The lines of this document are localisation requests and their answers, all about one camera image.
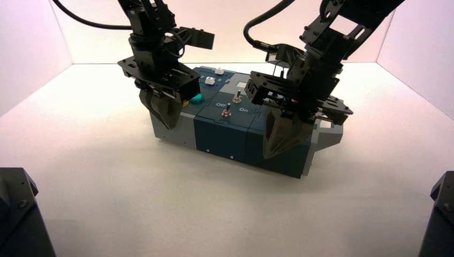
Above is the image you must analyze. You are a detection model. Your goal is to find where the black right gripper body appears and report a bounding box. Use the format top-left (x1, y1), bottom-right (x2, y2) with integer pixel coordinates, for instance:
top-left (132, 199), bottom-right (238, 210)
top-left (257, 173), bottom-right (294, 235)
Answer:
top-left (248, 47), bottom-right (353, 125)

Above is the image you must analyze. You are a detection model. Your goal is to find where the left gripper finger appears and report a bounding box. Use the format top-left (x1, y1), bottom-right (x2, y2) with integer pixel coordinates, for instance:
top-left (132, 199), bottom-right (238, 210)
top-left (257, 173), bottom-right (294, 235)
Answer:
top-left (139, 88), bottom-right (170, 130)
top-left (156, 94), bottom-right (183, 131)

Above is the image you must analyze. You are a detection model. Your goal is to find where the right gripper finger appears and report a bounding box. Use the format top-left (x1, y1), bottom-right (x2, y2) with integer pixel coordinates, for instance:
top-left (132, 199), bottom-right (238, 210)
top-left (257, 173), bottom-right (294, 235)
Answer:
top-left (263, 108), bottom-right (286, 159)
top-left (282, 115), bottom-right (315, 154)

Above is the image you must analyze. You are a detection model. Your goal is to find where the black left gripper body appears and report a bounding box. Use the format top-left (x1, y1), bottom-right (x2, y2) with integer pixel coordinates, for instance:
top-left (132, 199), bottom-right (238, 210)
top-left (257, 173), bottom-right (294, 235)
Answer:
top-left (117, 33), bottom-right (201, 103)

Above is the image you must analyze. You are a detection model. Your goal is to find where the grey and teal control box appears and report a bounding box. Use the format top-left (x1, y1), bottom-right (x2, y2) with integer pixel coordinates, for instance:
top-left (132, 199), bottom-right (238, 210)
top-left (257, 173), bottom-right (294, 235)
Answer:
top-left (149, 65), bottom-right (345, 179)

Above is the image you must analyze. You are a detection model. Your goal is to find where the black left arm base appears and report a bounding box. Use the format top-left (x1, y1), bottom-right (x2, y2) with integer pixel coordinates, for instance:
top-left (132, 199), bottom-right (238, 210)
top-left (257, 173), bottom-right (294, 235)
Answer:
top-left (0, 167), bottom-right (57, 257)

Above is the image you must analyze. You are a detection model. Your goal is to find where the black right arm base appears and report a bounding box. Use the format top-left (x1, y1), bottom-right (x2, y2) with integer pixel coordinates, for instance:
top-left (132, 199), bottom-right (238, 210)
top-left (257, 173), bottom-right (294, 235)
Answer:
top-left (418, 171), bottom-right (454, 257)

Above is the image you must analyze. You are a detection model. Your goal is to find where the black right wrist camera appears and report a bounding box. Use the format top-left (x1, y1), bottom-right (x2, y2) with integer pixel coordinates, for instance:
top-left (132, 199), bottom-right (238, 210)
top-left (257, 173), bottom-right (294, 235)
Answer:
top-left (265, 43), bottom-right (307, 70)

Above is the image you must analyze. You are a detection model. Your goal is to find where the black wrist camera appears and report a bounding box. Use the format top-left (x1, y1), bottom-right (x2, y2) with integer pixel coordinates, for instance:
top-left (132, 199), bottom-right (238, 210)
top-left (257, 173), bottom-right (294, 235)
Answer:
top-left (265, 43), bottom-right (307, 70)
top-left (173, 27), bottom-right (215, 50)

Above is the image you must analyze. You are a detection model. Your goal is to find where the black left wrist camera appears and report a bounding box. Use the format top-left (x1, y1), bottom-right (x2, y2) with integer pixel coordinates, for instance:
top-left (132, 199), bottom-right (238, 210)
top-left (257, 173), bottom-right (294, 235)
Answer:
top-left (173, 27), bottom-right (215, 50)

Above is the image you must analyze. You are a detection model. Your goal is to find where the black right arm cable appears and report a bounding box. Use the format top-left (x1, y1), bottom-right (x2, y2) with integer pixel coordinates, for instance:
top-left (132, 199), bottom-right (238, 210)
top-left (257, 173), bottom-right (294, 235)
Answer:
top-left (243, 0), bottom-right (296, 54)

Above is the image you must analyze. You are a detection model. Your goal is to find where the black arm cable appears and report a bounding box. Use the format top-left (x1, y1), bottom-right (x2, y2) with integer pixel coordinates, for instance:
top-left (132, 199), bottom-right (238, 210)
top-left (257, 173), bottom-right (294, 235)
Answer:
top-left (52, 0), bottom-right (133, 30)
top-left (243, 0), bottom-right (296, 54)

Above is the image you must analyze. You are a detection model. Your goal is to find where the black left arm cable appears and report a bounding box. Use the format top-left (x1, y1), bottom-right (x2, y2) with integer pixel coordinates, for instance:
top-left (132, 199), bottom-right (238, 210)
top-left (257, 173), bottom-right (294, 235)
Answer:
top-left (52, 0), bottom-right (133, 30)

